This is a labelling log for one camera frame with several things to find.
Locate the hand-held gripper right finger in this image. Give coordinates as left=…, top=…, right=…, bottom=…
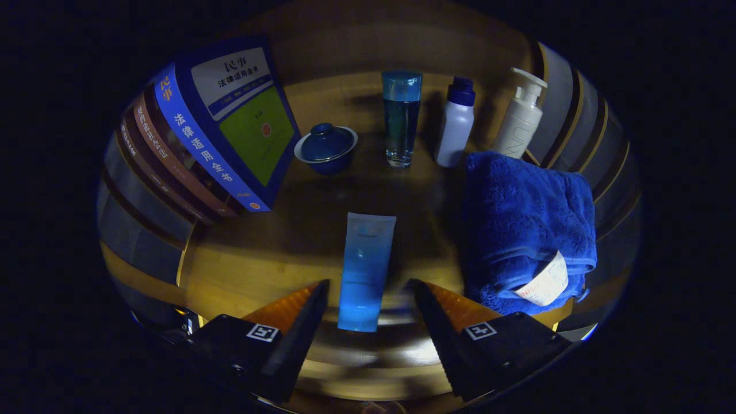
left=407, top=279, right=573, bottom=402

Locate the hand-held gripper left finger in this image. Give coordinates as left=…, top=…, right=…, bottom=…
left=172, top=279, right=331, bottom=403

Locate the blue squeeze tube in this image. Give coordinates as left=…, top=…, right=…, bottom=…
left=337, top=212, right=397, bottom=333

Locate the wooden countertop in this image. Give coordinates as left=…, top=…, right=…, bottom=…
left=101, top=72, right=633, bottom=400

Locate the wooden cabinet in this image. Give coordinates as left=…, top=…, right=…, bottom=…
left=98, top=0, right=642, bottom=346

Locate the blue towel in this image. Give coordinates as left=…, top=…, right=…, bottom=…
left=463, top=151, right=599, bottom=316

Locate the blue lidded teacup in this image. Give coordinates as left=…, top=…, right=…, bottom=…
left=294, top=122, right=358, bottom=175

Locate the white bottle with blue cap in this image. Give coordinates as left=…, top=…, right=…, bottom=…
left=435, top=76, right=477, bottom=168

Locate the brown book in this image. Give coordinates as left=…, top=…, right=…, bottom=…
left=133, top=95, right=239, bottom=218
left=118, top=118, right=216, bottom=225

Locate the blue clear bottle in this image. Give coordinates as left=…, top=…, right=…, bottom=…
left=382, top=70, right=423, bottom=168

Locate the white pump bottle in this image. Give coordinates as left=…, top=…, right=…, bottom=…
left=492, top=67, right=548, bottom=160

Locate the blue book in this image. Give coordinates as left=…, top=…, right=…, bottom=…
left=154, top=37, right=301, bottom=212

